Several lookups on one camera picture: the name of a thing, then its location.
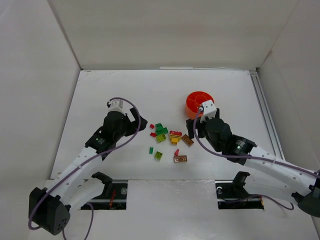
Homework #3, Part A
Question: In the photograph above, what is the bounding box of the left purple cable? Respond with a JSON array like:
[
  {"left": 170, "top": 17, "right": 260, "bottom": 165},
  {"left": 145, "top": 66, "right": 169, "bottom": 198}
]
[{"left": 27, "top": 97, "right": 142, "bottom": 240}]

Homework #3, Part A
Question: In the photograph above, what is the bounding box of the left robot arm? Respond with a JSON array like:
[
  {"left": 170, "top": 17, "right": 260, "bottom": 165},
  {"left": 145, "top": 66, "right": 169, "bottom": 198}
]
[{"left": 28, "top": 108, "right": 148, "bottom": 236}]

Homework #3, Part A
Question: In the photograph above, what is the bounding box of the red curved lego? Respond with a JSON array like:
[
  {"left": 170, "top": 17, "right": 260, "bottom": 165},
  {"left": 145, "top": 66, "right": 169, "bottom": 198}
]
[{"left": 150, "top": 132, "right": 157, "bottom": 138}]

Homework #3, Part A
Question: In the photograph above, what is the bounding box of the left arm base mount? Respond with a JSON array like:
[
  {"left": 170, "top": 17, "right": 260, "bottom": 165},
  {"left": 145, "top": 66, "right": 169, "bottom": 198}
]
[{"left": 89, "top": 172, "right": 128, "bottom": 211}]

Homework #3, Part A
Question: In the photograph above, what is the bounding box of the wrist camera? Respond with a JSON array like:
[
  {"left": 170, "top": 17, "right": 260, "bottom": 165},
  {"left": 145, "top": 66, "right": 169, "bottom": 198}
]
[
  {"left": 107, "top": 99, "right": 124, "bottom": 114},
  {"left": 200, "top": 99, "right": 217, "bottom": 123}
]

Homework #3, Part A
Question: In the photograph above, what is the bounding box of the red yellow striped lego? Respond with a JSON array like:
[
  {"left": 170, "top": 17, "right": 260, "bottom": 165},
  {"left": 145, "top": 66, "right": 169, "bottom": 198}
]
[{"left": 169, "top": 130, "right": 182, "bottom": 145}]

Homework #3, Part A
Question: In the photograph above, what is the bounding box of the orange round divided container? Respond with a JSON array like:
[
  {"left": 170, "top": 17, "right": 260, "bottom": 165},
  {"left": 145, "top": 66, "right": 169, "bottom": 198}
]
[{"left": 184, "top": 91, "right": 215, "bottom": 120}]

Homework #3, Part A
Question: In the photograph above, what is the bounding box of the lime green small lego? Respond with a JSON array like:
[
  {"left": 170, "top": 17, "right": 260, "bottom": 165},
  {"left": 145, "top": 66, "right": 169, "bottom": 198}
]
[{"left": 154, "top": 151, "right": 163, "bottom": 161}]

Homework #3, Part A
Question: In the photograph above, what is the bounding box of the dark green long lego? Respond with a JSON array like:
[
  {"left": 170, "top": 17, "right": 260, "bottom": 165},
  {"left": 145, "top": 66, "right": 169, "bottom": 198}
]
[{"left": 155, "top": 127, "right": 168, "bottom": 136}]

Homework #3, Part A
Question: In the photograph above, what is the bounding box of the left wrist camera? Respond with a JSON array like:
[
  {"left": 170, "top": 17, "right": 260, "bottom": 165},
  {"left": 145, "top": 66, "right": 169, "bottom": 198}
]
[{"left": 107, "top": 99, "right": 124, "bottom": 114}]

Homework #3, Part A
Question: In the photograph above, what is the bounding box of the brown lego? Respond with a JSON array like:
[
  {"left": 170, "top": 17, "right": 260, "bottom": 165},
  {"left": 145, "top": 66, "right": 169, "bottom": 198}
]
[
  {"left": 173, "top": 155, "right": 188, "bottom": 163},
  {"left": 181, "top": 134, "right": 194, "bottom": 147}
]

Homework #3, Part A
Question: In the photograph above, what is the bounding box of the purple cable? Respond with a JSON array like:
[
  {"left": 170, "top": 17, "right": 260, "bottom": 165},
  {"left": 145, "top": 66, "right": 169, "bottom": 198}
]
[
  {"left": 192, "top": 107, "right": 320, "bottom": 211},
  {"left": 27, "top": 97, "right": 142, "bottom": 240}
]

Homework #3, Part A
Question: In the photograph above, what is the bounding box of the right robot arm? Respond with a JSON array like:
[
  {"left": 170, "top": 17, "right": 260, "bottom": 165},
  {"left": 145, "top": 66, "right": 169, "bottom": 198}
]
[{"left": 186, "top": 107, "right": 320, "bottom": 218}]

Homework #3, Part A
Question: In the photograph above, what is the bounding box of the lime green large lego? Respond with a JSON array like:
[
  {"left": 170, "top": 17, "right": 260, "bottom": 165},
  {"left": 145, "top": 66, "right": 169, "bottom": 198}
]
[{"left": 156, "top": 134, "right": 167, "bottom": 143}]

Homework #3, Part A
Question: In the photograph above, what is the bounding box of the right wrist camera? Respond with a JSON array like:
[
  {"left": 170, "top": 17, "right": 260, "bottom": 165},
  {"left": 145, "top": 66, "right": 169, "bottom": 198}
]
[{"left": 200, "top": 99, "right": 217, "bottom": 123}]

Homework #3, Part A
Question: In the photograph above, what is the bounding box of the small green curved lego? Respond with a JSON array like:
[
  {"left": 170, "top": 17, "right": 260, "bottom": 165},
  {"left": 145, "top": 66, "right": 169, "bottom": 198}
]
[{"left": 149, "top": 147, "right": 154, "bottom": 155}]

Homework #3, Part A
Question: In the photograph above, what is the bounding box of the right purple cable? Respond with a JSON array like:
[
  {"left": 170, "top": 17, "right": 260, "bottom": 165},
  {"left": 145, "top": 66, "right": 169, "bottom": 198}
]
[{"left": 192, "top": 107, "right": 320, "bottom": 211}]

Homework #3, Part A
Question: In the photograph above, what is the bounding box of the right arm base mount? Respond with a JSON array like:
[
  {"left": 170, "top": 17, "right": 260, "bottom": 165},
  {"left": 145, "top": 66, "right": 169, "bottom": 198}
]
[{"left": 215, "top": 171, "right": 264, "bottom": 210}]

